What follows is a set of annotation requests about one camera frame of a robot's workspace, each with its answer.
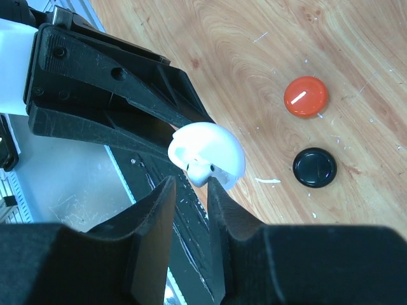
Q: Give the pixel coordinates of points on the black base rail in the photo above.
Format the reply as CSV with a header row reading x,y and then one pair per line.
x,y
189,275

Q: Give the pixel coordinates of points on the orange earbud case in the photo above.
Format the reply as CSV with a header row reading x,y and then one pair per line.
x,y
306,97

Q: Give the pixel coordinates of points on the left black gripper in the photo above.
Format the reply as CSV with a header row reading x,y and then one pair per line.
x,y
86,85

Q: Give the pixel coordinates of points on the white earbud case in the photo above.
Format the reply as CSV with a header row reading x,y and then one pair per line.
x,y
212,143

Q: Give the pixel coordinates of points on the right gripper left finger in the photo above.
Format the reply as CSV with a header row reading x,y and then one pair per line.
x,y
123,260

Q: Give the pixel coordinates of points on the black earbud case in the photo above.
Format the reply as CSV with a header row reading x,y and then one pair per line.
x,y
314,167

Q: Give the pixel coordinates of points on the white earbud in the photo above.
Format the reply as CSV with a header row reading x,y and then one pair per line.
x,y
199,172

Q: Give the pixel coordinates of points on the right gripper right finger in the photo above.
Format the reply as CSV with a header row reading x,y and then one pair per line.
x,y
258,263

